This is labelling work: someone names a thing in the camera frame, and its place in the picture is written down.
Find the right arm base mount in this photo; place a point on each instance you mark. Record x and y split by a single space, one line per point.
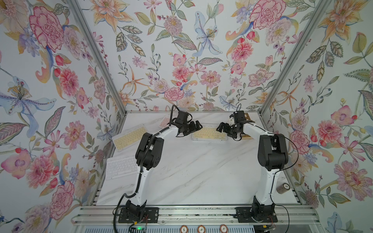
258 212

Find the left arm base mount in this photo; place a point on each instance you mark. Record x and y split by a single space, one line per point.
131 213

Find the aluminium frame post right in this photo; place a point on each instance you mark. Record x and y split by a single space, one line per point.
296 52

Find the pink keyboard back left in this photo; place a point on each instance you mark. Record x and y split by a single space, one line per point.
165 122

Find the white keyboard left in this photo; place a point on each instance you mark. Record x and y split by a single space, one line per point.
118 167

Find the aluminium front rail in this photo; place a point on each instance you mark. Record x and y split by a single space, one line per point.
200 214

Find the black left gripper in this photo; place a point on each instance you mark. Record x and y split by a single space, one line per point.
196 125

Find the tape roll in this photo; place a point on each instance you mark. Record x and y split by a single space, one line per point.
283 188

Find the aluminium frame post left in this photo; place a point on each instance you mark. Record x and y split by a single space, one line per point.
87 33

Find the aluminium frame post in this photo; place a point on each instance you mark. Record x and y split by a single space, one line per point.
87 33
296 52

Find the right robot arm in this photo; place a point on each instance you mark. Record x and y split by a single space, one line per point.
272 153

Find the wooden chessboard box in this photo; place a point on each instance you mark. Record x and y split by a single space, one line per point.
244 135

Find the yellow keyboard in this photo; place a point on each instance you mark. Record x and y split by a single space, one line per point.
209 133
129 137

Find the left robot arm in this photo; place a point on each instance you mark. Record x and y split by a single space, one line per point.
149 152

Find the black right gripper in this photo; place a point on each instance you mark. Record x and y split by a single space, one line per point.
226 125

